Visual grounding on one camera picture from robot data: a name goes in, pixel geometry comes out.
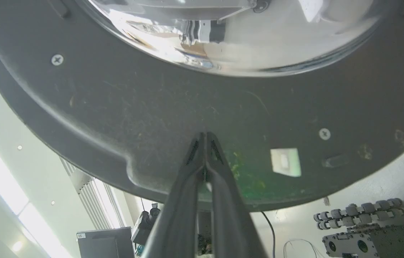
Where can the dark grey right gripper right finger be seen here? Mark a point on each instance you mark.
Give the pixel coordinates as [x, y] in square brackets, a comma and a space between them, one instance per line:
[228, 215]

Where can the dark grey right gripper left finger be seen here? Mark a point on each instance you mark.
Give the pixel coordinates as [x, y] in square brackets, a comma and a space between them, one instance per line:
[176, 215]

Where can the dark grey washing machine door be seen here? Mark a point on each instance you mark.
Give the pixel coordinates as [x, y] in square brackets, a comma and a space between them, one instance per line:
[151, 107]

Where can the grey robot base block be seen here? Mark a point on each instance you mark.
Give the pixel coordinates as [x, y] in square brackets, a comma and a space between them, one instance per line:
[374, 242]

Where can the white rectangular sticker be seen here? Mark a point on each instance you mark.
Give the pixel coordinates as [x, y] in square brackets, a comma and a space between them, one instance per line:
[286, 162]

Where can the black monitor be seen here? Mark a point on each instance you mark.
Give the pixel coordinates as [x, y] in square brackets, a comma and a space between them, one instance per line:
[104, 244]

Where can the white ceiling air vent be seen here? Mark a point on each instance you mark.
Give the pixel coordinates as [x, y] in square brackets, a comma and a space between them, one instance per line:
[89, 200]

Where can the silver cross-head screw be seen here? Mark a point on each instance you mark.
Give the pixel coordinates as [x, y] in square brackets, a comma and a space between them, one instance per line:
[57, 60]
[324, 134]

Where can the grey omni wheel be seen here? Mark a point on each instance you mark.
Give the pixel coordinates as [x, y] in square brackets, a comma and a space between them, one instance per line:
[359, 213]

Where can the black camera on stand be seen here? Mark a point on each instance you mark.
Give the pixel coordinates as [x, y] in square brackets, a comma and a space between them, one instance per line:
[145, 224]

